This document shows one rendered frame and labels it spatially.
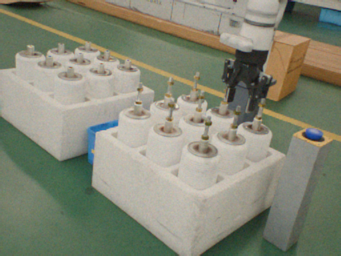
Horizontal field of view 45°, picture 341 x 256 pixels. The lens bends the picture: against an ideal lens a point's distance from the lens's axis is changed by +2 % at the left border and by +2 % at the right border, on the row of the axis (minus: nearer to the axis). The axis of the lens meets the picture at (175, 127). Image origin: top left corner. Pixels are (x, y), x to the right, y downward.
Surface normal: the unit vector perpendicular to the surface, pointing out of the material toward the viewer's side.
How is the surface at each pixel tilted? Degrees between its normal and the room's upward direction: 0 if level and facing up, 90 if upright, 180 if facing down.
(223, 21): 90
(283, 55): 90
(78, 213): 0
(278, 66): 90
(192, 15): 90
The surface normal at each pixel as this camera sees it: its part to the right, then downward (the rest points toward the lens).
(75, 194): 0.15, -0.90
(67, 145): 0.72, 0.39
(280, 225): -0.68, 0.22
